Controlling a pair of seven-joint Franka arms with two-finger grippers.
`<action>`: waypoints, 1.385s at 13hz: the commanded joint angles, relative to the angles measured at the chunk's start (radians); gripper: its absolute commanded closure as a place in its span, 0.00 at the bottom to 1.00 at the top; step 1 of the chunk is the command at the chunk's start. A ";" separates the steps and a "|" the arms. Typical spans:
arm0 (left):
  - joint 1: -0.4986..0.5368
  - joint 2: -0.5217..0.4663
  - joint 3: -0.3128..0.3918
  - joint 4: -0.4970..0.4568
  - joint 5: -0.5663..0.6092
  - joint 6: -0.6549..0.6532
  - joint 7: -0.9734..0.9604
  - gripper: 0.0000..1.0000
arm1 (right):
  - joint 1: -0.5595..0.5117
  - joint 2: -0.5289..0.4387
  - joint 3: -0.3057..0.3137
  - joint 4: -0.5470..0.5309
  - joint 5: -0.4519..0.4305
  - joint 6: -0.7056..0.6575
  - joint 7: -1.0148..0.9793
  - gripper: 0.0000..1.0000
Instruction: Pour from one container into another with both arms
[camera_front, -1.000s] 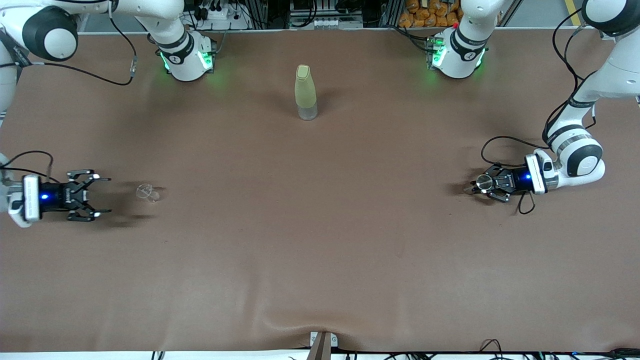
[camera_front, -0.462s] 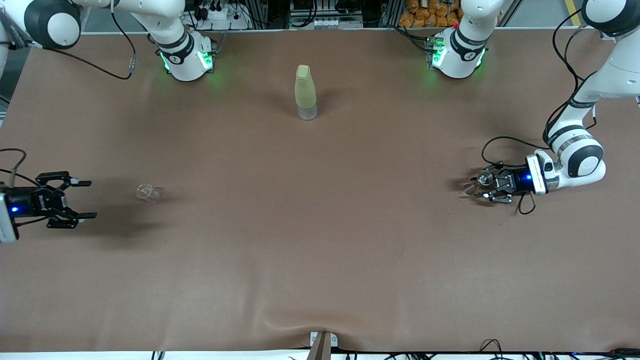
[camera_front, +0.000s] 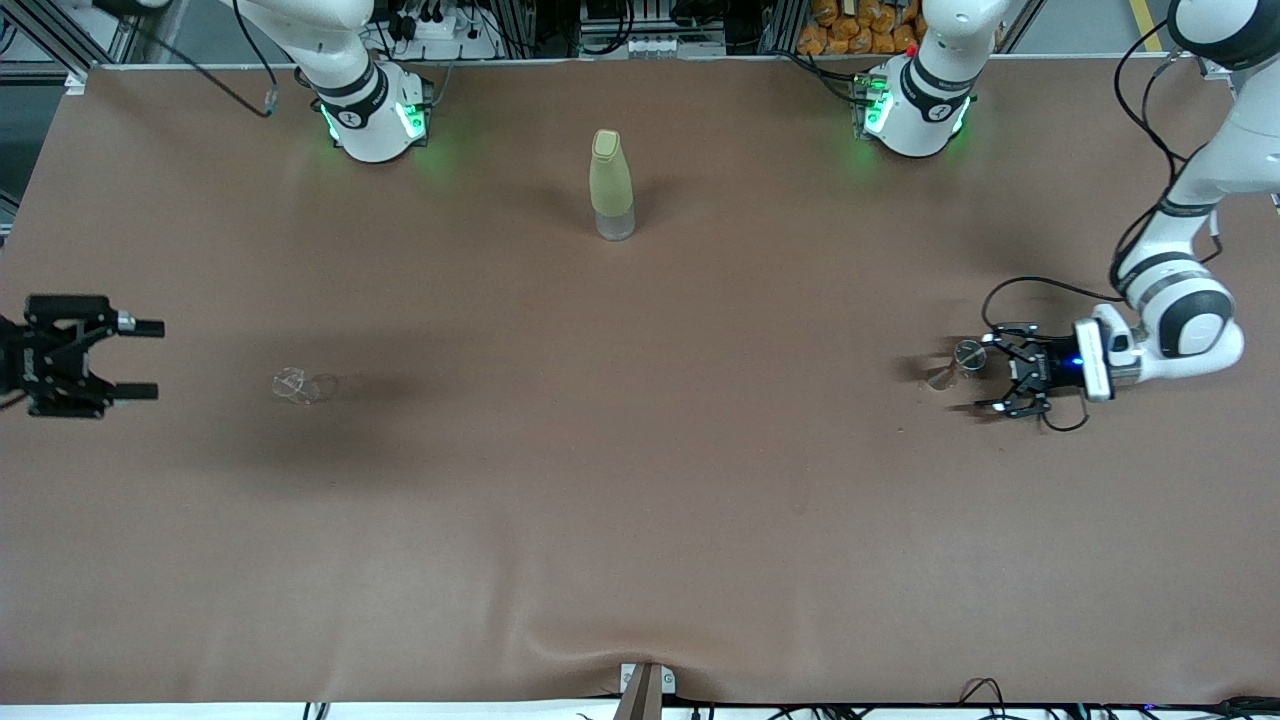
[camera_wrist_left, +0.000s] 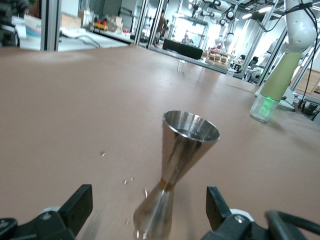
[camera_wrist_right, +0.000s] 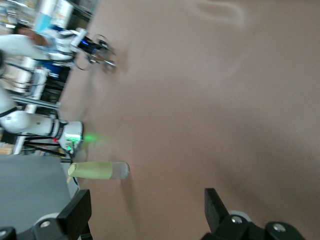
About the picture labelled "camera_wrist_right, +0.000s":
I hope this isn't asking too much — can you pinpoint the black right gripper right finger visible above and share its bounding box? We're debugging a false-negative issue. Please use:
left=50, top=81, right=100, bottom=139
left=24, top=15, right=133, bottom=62
left=203, top=187, right=307, bottom=240

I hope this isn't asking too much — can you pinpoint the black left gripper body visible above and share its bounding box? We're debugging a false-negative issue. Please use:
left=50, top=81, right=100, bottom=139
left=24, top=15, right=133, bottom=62
left=74, top=36, right=103, bottom=55

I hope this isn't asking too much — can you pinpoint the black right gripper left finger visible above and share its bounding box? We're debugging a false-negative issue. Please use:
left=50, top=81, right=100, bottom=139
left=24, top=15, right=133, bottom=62
left=0, top=189, right=92, bottom=240

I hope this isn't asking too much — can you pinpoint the storage shelf with boxes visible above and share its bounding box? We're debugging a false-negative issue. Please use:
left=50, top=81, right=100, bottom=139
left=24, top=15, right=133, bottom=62
left=0, top=0, right=97, bottom=28

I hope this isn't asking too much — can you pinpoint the seated person black hair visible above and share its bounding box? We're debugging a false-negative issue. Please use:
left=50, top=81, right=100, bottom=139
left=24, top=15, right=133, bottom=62
left=12, top=24, right=57, bottom=53

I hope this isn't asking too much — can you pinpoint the grey partition panel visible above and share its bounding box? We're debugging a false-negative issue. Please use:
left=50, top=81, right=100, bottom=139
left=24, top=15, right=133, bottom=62
left=0, top=156, right=80, bottom=231

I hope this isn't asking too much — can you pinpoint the aluminium table frame beam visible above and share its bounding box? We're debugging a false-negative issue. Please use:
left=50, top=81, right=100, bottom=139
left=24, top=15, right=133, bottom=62
left=9, top=96, right=61, bottom=110

